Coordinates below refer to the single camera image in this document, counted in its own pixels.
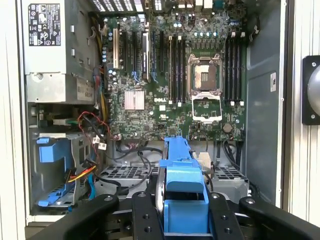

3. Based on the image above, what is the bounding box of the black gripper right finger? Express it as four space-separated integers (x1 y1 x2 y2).
208 192 320 240

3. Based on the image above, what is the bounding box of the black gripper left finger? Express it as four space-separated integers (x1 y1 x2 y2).
27 191 165 240

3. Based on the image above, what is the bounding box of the hard disk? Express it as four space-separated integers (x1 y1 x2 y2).
154 136 213 237

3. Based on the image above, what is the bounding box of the grey metal disk bay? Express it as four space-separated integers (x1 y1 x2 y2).
29 132 101 215

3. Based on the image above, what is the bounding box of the empty blue disk carrier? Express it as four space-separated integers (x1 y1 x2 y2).
36 136 76 207

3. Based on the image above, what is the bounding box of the green motherboard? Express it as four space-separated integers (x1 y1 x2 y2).
101 0 247 142

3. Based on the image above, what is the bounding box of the metal socket cover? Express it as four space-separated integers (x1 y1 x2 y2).
191 91 224 124

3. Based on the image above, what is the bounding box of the silver chipset heatsink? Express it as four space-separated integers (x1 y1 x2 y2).
124 90 145 111

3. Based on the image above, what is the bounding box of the black open PC case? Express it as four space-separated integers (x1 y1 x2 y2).
14 0 295 226

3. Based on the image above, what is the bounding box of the CPU socket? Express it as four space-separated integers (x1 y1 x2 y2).
187 53 224 96

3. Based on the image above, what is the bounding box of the black RAM slot row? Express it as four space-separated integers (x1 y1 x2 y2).
224 31 245 106
168 34 188 105

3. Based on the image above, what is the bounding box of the black expansion slot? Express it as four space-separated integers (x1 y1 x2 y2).
159 31 166 74
121 29 128 73
131 31 138 73

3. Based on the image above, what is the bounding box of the white expansion slot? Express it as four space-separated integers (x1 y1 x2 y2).
112 27 120 70

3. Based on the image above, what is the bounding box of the silver power supply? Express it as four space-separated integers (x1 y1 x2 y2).
21 0 101 105

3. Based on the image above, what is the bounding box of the long black wire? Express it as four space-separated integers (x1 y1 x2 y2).
109 147 161 194

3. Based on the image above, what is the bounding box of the blue data wire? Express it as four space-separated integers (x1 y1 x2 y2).
86 173 98 200

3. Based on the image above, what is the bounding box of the yellow red power wire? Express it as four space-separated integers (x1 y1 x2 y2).
66 159 98 185

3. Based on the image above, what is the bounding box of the thin red black wire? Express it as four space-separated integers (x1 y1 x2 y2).
77 111 112 151

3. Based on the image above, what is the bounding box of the yellow black wire bundle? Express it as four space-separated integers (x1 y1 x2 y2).
89 11 111 126

